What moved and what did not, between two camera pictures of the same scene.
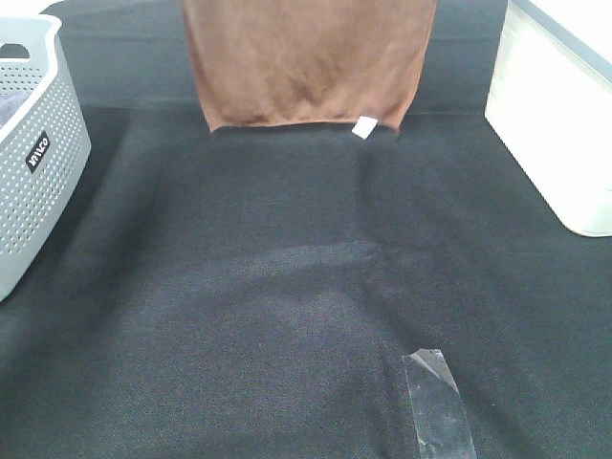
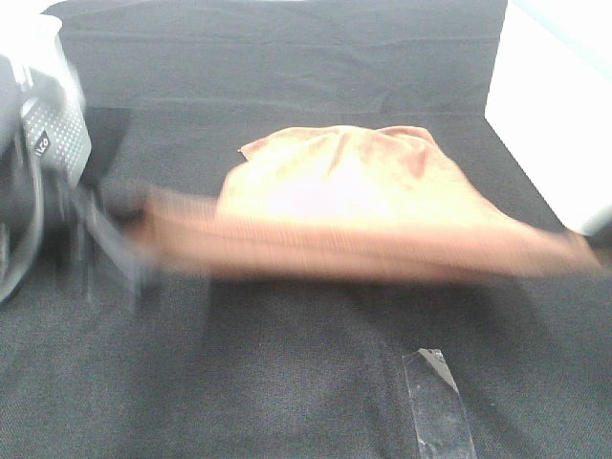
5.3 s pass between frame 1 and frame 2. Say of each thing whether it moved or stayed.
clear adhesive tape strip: stayed
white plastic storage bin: stayed
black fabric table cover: stayed
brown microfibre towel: moved
